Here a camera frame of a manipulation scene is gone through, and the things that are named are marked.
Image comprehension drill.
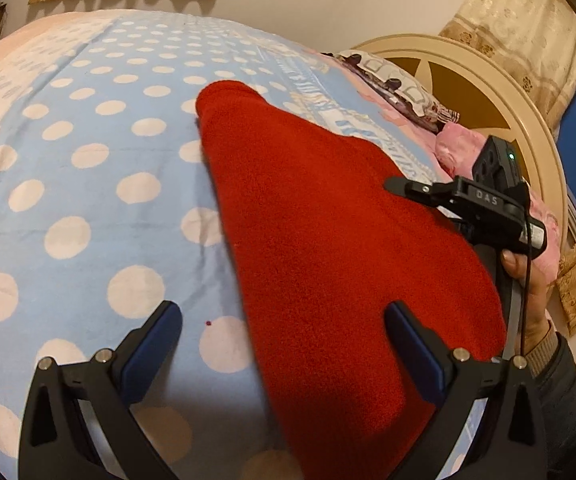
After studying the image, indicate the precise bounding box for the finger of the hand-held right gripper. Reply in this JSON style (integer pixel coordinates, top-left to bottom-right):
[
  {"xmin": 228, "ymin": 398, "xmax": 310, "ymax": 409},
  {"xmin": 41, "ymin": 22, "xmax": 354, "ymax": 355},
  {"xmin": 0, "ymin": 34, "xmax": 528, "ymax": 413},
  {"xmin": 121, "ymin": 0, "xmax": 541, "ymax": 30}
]
[{"xmin": 384, "ymin": 176, "xmax": 458, "ymax": 209}]

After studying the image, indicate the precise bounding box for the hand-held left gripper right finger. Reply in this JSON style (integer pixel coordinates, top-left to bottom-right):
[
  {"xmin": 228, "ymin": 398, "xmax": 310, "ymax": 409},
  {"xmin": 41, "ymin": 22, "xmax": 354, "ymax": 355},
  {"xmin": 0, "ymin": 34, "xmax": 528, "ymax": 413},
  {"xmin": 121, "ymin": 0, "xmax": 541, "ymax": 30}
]
[{"xmin": 384, "ymin": 301, "xmax": 549, "ymax": 480}]

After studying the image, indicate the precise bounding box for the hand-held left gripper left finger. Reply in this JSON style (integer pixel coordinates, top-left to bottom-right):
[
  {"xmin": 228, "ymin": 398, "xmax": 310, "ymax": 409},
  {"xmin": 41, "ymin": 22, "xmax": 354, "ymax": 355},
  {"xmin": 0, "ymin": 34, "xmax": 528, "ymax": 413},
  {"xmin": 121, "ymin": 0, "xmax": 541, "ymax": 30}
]
[{"xmin": 19, "ymin": 300, "xmax": 184, "ymax": 480}]

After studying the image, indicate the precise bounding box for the red floral knit sweater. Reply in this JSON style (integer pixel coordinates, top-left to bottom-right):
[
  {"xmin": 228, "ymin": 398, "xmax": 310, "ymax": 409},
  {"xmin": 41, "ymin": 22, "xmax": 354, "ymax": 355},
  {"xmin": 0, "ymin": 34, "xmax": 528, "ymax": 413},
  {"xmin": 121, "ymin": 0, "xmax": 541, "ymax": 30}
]
[{"xmin": 195, "ymin": 80, "xmax": 510, "ymax": 480}]

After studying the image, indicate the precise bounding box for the person's right hand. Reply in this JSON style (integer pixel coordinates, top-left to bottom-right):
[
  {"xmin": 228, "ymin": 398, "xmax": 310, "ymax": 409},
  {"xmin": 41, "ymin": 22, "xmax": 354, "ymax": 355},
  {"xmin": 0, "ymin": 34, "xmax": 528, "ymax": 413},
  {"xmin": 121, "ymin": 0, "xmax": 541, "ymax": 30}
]
[{"xmin": 500, "ymin": 251, "xmax": 552, "ymax": 355}]

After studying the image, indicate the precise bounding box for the cream wooden headboard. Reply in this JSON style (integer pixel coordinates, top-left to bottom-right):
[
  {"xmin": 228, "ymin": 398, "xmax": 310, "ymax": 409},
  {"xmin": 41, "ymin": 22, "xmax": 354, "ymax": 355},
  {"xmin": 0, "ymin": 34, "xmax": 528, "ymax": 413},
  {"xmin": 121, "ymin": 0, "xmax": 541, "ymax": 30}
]
[{"xmin": 352, "ymin": 34, "xmax": 572, "ymax": 253}]

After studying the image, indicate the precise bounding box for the patterned pillow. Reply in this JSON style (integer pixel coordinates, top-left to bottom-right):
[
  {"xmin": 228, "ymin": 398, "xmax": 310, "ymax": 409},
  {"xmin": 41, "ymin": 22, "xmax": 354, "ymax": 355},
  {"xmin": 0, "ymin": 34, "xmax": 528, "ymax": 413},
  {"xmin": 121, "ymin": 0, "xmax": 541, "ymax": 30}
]
[{"xmin": 334, "ymin": 49, "xmax": 462, "ymax": 134}]

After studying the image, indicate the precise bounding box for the blue polka dot bedsheet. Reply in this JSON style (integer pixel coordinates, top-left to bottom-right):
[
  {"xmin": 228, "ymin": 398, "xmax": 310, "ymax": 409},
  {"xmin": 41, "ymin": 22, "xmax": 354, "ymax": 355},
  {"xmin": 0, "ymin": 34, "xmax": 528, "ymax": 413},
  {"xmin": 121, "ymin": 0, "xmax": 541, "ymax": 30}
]
[{"xmin": 0, "ymin": 9, "xmax": 494, "ymax": 480}]

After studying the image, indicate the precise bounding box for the black cable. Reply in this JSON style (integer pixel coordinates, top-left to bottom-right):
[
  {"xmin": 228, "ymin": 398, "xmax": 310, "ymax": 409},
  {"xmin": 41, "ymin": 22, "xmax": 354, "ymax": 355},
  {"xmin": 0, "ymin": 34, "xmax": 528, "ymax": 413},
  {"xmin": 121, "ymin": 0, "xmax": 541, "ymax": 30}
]
[{"xmin": 518, "ymin": 180, "xmax": 535, "ymax": 358}]

